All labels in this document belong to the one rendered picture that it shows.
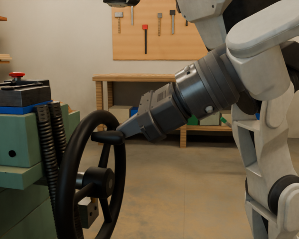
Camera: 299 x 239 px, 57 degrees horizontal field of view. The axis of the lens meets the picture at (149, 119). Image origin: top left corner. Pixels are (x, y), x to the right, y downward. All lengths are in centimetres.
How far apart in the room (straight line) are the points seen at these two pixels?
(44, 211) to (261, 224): 76
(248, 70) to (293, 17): 8
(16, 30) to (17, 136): 403
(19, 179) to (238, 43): 39
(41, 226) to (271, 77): 60
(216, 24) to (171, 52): 308
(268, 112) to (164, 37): 311
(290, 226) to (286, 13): 73
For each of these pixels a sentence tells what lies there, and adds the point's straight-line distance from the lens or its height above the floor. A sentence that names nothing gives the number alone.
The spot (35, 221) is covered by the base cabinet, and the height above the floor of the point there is 68.
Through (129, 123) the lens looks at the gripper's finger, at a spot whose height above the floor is 94.
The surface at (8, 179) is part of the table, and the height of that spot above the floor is 86.
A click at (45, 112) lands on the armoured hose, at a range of 51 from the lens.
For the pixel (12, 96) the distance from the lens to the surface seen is 51.
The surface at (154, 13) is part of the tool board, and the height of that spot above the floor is 165.
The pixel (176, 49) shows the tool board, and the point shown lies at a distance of 383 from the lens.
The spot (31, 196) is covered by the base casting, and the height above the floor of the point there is 75.
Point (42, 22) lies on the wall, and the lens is 433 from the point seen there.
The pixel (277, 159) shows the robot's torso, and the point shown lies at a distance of 95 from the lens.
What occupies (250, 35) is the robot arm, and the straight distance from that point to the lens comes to 41.
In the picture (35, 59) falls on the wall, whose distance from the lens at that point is 437.
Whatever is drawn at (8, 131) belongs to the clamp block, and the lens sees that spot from 51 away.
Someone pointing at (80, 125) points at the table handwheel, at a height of 94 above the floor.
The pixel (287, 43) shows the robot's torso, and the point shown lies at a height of 109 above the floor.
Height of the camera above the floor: 105
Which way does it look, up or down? 12 degrees down
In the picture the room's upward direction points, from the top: straight up
